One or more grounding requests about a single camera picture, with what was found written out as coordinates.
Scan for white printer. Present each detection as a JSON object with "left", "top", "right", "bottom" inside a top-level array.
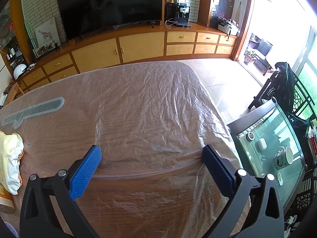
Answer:
[{"left": 217, "top": 17, "right": 240, "bottom": 36}]

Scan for black coffee machine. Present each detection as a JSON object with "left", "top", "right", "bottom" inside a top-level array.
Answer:
[{"left": 165, "top": 2, "right": 192, "bottom": 28}]

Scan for clear plastic table cover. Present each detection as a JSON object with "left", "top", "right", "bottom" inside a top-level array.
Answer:
[{"left": 0, "top": 61, "right": 250, "bottom": 238}]

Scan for black bag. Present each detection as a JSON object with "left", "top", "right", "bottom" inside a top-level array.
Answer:
[{"left": 290, "top": 115, "right": 310, "bottom": 139}]

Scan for red flower picture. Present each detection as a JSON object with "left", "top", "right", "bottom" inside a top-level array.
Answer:
[{"left": 33, "top": 43, "right": 55, "bottom": 58}]

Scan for long wooden cabinet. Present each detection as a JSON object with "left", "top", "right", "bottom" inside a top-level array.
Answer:
[{"left": 10, "top": 21, "right": 239, "bottom": 105}]

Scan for yellow plastic bag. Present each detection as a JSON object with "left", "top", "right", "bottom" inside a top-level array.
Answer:
[{"left": 0, "top": 130, "right": 25, "bottom": 195}]

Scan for white helmet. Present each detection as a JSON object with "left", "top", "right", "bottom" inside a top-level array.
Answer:
[{"left": 13, "top": 64, "right": 28, "bottom": 80}]

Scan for black jacket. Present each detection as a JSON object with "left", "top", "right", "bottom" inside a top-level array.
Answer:
[{"left": 269, "top": 62, "right": 296, "bottom": 112}]

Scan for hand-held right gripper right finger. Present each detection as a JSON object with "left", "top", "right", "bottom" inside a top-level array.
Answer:
[{"left": 201, "top": 144, "right": 285, "bottom": 238}]

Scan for round standing fan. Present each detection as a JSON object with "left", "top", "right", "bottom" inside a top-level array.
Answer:
[{"left": 0, "top": 13, "right": 13, "bottom": 39}]

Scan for jar with orange label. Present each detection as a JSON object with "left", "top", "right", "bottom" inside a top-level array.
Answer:
[{"left": 0, "top": 185, "right": 16, "bottom": 214}]

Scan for white printed mug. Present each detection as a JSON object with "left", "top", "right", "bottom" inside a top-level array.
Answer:
[{"left": 273, "top": 146, "right": 294, "bottom": 170}]

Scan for potted plant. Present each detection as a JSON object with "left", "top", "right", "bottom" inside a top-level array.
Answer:
[{"left": 244, "top": 50, "right": 255, "bottom": 65}]

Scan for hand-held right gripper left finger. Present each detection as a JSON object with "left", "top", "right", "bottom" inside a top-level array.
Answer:
[{"left": 20, "top": 145, "right": 102, "bottom": 238}]

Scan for dark cushioned armchair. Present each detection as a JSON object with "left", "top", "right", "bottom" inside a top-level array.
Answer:
[{"left": 253, "top": 38, "right": 274, "bottom": 75}]

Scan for dark wooden chair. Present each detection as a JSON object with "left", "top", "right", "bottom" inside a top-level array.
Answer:
[{"left": 248, "top": 69, "right": 317, "bottom": 129}]

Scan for large black television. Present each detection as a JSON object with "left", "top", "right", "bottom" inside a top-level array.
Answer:
[{"left": 56, "top": 0, "right": 165, "bottom": 45}]

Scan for deer picture canvas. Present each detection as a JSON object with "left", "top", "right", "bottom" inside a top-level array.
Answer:
[{"left": 34, "top": 17, "right": 61, "bottom": 49}]

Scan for glass top side table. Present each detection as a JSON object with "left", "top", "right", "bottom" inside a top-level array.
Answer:
[{"left": 226, "top": 98, "right": 317, "bottom": 219}]

